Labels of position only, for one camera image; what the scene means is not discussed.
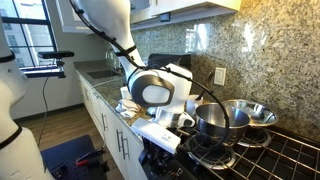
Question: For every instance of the large coil burner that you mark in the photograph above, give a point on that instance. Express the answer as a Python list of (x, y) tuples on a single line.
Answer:
[(210, 160)]

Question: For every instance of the black air fryer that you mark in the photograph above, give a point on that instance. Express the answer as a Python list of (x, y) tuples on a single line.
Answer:
[(181, 60)]

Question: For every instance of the dark long utensil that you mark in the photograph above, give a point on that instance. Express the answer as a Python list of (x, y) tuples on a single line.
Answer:
[(207, 83)]

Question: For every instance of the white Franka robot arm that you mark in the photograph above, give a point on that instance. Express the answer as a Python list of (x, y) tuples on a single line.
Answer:
[(106, 16)]

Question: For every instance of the black stove knob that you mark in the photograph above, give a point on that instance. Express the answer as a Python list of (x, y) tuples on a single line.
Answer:
[(159, 168)]

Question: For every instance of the shallow steel bowl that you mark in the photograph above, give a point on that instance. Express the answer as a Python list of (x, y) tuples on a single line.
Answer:
[(268, 118)]

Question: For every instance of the black stove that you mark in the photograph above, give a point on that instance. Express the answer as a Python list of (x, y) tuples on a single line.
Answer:
[(273, 166)]

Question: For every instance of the dark blue robot platform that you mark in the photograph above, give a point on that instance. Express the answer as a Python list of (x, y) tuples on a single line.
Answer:
[(66, 153)]

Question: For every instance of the chrome faucet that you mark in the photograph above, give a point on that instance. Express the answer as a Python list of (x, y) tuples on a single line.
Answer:
[(110, 53)]

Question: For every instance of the white paper cup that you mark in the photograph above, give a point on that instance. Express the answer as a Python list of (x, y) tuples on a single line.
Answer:
[(124, 93)]

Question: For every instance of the white wall outlet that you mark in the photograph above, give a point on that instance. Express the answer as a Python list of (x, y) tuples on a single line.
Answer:
[(220, 76)]

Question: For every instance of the black under-cabinet box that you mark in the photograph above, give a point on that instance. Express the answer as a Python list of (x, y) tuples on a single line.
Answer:
[(165, 17)]

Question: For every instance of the white lower cabinets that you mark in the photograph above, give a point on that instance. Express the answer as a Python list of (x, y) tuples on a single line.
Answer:
[(110, 140)]

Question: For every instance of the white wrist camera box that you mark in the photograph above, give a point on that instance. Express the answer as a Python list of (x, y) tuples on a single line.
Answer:
[(155, 135)]

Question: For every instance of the white and brown cloth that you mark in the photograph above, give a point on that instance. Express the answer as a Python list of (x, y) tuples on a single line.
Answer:
[(128, 107)]

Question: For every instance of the black camera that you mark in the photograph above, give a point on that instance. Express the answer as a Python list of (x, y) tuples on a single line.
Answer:
[(55, 54)]

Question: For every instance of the dark framed window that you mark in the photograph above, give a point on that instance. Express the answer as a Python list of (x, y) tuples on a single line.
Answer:
[(26, 20)]

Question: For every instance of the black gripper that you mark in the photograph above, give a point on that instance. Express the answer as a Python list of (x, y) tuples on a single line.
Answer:
[(151, 152)]

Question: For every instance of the metal stove grate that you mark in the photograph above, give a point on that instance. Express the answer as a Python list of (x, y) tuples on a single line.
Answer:
[(283, 156)]

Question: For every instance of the white upper cabinet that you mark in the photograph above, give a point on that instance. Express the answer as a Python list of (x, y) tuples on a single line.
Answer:
[(186, 5)]

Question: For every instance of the small coil burner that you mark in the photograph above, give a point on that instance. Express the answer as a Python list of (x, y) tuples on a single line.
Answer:
[(258, 138)]

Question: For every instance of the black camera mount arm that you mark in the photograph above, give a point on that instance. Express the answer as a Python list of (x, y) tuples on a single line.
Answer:
[(43, 71)]

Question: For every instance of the blue and white cloth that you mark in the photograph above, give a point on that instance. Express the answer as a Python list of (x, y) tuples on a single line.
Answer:
[(150, 112)]

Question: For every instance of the deep steel pot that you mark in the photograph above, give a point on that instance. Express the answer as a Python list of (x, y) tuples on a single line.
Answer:
[(220, 123)]

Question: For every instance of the steel sink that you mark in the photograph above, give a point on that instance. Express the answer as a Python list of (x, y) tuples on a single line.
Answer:
[(103, 73)]

